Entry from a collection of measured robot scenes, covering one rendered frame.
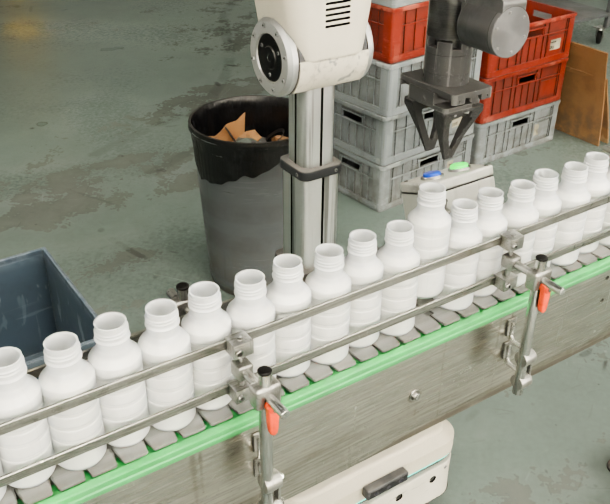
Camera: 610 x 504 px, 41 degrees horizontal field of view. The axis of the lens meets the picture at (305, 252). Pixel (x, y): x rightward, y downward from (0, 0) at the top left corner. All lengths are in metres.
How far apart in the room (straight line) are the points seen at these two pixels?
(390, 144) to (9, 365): 2.75
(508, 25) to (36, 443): 0.68
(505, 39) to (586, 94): 3.51
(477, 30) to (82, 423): 0.61
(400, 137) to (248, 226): 0.98
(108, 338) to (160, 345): 0.06
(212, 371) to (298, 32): 0.81
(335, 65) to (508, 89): 2.48
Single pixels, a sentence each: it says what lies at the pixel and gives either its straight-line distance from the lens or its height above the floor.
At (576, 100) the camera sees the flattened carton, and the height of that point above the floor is 0.21.
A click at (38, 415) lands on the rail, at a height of 1.11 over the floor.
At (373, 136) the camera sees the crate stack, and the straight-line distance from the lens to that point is 3.51.
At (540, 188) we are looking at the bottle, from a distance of 1.28.
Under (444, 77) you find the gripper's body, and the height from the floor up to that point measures 1.37.
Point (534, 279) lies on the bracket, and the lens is 1.18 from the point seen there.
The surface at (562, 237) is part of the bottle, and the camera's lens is 1.35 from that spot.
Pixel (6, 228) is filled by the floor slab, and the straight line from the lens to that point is 3.66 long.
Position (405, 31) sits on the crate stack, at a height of 0.79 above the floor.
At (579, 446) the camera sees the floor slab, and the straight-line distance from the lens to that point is 2.56.
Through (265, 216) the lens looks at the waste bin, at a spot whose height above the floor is 0.36.
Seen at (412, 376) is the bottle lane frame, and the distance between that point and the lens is 1.19.
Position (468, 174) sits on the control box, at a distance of 1.37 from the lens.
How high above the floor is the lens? 1.70
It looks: 31 degrees down
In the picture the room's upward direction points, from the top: 1 degrees clockwise
